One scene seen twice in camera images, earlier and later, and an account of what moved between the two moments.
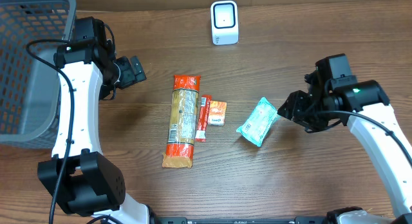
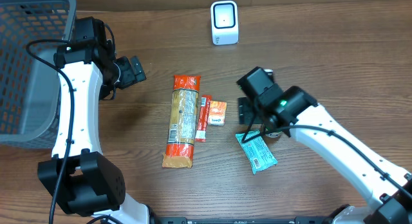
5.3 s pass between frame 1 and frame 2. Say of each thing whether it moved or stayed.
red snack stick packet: stayed
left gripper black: stayed
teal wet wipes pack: moved
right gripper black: moved
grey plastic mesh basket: stayed
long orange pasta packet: stayed
